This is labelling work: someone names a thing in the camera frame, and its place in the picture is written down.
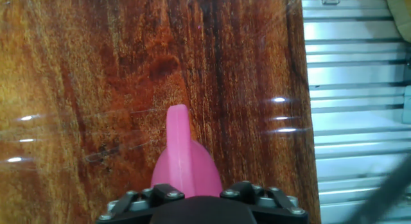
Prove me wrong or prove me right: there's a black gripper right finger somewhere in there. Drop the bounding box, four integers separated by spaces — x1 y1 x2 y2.
220 180 310 224

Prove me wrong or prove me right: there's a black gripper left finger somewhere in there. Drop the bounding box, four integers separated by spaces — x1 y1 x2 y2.
95 183 186 224

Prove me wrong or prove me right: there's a pink plastic watering can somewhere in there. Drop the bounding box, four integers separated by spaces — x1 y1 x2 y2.
150 104 223 198

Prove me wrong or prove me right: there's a glossy wood grain board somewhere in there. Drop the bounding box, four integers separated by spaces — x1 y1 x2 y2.
0 0 322 224

